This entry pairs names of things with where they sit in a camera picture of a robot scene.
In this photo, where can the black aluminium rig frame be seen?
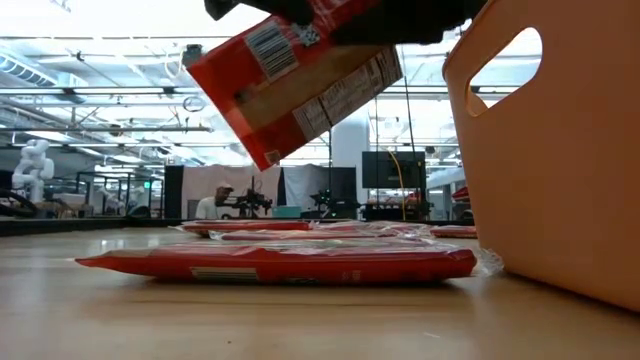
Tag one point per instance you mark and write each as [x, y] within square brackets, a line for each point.
[75, 226]

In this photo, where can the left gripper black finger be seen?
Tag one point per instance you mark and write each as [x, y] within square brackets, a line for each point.
[415, 25]

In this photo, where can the small black robot arm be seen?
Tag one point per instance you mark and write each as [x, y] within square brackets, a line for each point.
[327, 202]
[250, 202]

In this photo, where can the teal box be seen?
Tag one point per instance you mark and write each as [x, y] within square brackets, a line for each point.
[286, 211]

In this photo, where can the black partition panel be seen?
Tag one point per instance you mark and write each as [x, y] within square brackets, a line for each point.
[173, 192]

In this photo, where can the person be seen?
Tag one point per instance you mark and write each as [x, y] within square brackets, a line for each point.
[210, 206]

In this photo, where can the orange plastic basket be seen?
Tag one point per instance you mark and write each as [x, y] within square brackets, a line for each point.
[550, 200]

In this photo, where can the white humanoid robot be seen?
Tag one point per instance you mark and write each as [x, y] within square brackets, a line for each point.
[32, 167]

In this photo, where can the white pillar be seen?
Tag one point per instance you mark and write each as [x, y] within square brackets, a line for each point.
[350, 150]

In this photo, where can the white fabric partition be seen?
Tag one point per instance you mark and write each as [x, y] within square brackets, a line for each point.
[200, 180]

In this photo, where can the large black monitor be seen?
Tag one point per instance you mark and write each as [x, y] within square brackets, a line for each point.
[380, 170]

